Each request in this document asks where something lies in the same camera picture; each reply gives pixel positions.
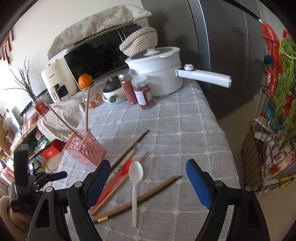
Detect black chopstick gold band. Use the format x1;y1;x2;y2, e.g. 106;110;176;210
92;175;182;224

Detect pink perforated utensil holder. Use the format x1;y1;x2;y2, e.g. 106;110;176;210
64;130;105;168

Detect red plastic spoon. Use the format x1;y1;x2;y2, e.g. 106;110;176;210
90;159;133;215

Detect disposable bamboo chopsticks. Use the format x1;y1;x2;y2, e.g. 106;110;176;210
105;147;137;187

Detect white plastic spoon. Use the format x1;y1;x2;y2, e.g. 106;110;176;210
128;161;144;227

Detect dark brown-black chopstick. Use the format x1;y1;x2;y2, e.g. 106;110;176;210
111;130;149;172

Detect cream fuzzy sleeve forearm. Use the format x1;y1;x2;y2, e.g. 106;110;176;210
1;196;27;241

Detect left hand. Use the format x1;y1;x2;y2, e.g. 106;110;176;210
9;208;33;235

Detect floral cloth on table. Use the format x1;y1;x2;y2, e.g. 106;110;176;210
37;98;85;142

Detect grey checked tablecloth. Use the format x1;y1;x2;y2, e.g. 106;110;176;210
52;79;241;241

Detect glass jar with tomatoes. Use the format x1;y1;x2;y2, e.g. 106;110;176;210
82;82;102;109

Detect green lime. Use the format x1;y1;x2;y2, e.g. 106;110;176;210
109;94;117;103

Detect cream air fryer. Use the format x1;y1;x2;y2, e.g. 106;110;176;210
41;58;78;102

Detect orange mandarin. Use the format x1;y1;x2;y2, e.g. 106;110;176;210
78;73;93;89

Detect dry branches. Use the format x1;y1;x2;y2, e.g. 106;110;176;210
5;58;37;103

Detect white bowl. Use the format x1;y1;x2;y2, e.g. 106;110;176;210
102;87;127;104

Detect green kabocha squash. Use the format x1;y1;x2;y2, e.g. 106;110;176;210
102;76;121;93

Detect jar of red goji berries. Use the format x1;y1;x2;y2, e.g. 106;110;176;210
118;70;138;104

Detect jar with red label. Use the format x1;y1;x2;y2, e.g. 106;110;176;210
131;76;154;109

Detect black microwave oven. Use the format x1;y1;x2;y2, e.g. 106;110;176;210
64;24;142;82

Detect red chinese knot decoration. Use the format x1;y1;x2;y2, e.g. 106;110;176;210
0;29;15;66

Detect white electric pot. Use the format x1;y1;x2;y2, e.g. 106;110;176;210
125;47;232;96

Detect floral cloth cover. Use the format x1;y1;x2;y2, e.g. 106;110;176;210
47;4;152;59

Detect grey refrigerator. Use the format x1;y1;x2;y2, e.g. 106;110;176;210
142;0;265;118

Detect black wire rack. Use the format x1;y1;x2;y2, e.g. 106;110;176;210
241;34;296;193

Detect woven rope basket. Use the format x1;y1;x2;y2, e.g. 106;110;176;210
119;27;158;57

